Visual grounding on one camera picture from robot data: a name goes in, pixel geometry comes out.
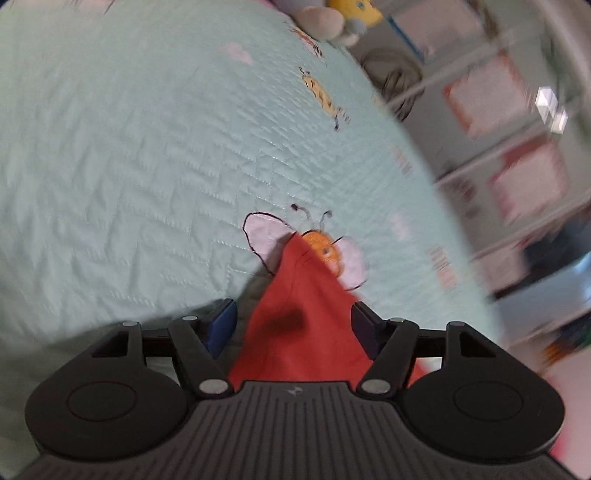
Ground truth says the pink-framed wall poster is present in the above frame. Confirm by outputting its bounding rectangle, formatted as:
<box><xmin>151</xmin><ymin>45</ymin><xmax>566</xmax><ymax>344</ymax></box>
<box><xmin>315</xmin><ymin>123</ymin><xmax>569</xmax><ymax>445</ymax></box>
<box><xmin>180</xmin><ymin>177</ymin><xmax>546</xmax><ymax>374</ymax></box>
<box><xmin>489</xmin><ymin>138</ymin><xmax>574</xmax><ymax>225</ymax></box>

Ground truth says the coiled grey hose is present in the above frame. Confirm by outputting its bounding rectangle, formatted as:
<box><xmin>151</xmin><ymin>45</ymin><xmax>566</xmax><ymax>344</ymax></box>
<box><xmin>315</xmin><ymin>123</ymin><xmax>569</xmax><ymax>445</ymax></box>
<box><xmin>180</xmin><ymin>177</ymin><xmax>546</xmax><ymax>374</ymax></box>
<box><xmin>360</xmin><ymin>48</ymin><xmax>424</xmax><ymax>124</ymax></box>

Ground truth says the grey sliding door wardrobe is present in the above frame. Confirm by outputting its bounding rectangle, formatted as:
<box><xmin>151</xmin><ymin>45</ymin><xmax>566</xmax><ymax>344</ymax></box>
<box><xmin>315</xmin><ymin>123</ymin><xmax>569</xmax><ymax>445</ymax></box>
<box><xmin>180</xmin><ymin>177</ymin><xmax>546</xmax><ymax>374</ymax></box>
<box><xmin>351</xmin><ymin>0</ymin><xmax>591</xmax><ymax>301</ymax></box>

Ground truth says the light green quilted bed cover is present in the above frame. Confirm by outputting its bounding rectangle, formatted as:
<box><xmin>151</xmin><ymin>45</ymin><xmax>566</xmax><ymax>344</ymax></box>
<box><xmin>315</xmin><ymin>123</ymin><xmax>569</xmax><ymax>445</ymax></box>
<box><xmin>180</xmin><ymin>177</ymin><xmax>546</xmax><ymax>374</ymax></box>
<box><xmin>0</xmin><ymin>0</ymin><xmax>504</xmax><ymax>416</ymax></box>

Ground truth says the red t-shirt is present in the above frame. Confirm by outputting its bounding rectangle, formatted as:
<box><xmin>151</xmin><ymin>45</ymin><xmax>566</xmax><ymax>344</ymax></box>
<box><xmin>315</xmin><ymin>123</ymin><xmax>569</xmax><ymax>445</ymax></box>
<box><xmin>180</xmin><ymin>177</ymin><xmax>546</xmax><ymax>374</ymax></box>
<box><xmin>228</xmin><ymin>233</ymin><xmax>428</xmax><ymax>391</ymax></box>

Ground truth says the blue-framed wall poster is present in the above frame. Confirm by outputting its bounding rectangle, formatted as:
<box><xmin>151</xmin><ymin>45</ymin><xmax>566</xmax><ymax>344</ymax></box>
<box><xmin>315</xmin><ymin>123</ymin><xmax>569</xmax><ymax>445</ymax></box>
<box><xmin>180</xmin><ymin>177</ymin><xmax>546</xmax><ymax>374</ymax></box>
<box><xmin>388</xmin><ymin>0</ymin><xmax>485</xmax><ymax>63</ymax></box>

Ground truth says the orange-framed wall poster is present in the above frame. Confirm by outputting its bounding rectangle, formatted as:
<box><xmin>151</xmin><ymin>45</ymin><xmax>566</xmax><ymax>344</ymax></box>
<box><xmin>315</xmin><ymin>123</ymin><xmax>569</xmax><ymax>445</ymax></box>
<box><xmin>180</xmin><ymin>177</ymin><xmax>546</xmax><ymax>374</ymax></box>
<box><xmin>443</xmin><ymin>53</ymin><xmax>528</xmax><ymax>140</ymax></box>

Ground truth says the white cat plush toy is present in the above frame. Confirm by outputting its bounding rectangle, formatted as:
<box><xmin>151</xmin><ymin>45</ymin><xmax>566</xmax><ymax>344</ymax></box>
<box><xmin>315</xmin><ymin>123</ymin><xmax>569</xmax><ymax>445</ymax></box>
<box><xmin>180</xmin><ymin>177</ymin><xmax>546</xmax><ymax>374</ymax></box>
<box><xmin>272</xmin><ymin>0</ymin><xmax>385</xmax><ymax>48</ymax></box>

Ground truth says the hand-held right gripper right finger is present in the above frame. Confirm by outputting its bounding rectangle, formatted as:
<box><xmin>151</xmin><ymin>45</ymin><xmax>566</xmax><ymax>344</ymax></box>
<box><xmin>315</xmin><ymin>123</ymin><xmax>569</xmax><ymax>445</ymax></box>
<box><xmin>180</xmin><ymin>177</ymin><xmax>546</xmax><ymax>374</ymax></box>
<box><xmin>351</xmin><ymin>302</ymin><xmax>497</xmax><ymax>398</ymax></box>

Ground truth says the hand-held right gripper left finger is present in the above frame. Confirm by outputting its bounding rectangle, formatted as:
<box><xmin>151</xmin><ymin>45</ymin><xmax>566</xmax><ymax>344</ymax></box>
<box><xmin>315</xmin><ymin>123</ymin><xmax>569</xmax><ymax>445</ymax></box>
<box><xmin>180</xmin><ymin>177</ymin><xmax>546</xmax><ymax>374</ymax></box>
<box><xmin>92</xmin><ymin>299</ymin><xmax>238</xmax><ymax>398</ymax></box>

